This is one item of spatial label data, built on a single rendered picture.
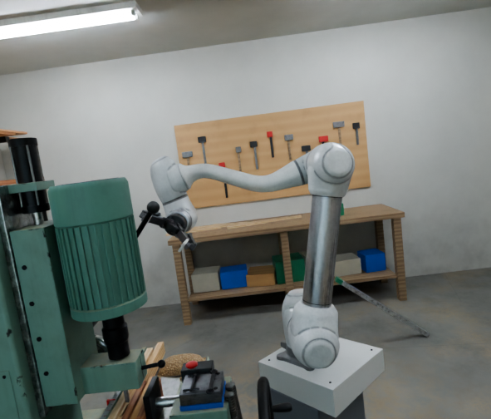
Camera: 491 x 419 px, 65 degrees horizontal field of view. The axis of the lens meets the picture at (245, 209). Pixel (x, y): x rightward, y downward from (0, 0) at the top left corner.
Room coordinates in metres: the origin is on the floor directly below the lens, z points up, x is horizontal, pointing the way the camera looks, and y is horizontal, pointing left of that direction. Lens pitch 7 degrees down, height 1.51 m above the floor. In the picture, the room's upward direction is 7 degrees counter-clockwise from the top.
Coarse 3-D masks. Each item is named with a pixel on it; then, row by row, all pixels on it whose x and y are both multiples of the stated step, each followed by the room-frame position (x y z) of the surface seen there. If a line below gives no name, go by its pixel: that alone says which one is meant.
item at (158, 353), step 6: (162, 342) 1.24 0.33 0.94; (156, 348) 1.20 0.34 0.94; (162, 348) 1.22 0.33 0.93; (156, 354) 1.16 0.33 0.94; (162, 354) 1.21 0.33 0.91; (150, 360) 1.13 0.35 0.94; (156, 360) 1.14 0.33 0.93; (150, 372) 1.07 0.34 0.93; (126, 402) 0.92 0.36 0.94; (120, 414) 0.87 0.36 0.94
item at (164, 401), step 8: (152, 384) 0.89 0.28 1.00; (152, 392) 0.87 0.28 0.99; (160, 392) 0.93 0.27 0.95; (144, 400) 0.84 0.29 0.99; (152, 400) 0.86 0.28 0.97; (160, 400) 0.88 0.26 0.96; (168, 400) 0.88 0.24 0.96; (152, 408) 0.85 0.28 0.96; (160, 408) 0.91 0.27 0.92; (152, 416) 0.85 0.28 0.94
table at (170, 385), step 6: (156, 372) 1.12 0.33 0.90; (162, 378) 1.08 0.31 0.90; (168, 378) 1.08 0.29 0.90; (174, 378) 1.07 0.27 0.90; (162, 384) 1.05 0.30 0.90; (168, 384) 1.05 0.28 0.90; (174, 384) 1.04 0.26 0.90; (168, 390) 1.02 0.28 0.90; (174, 390) 1.01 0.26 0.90; (168, 408) 0.93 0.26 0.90; (162, 414) 0.91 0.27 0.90; (168, 414) 0.91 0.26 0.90
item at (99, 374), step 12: (96, 360) 0.90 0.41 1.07; (108, 360) 0.90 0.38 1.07; (120, 360) 0.89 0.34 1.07; (132, 360) 0.88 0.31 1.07; (144, 360) 0.93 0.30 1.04; (84, 372) 0.88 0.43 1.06; (96, 372) 0.88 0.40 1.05; (108, 372) 0.87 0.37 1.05; (120, 372) 0.87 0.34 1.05; (132, 372) 0.87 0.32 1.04; (144, 372) 0.92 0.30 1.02; (84, 384) 0.88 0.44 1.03; (96, 384) 0.88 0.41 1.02; (108, 384) 0.87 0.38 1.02; (120, 384) 0.87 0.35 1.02; (132, 384) 0.87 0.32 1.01
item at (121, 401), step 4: (148, 348) 1.19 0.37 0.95; (152, 348) 1.18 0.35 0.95; (148, 352) 1.16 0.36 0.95; (148, 356) 1.14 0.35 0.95; (148, 360) 1.13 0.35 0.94; (120, 396) 0.94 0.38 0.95; (124, 396) 0.93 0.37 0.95; (120, 400) 0.92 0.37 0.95; (124, 400) 0.92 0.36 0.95; (116, 404) 0.90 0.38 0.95; (120, 404) 0.90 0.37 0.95; (124, 404) 0.91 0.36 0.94; (116, 408) 0.88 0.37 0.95; (120, 408) 0.89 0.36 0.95; (112, 412) 0.87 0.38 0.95; (116, 412) 0.87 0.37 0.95; (120, 412) 0.88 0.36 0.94; (112, 416) 0.86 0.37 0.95; (116, 416) 0.86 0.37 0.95
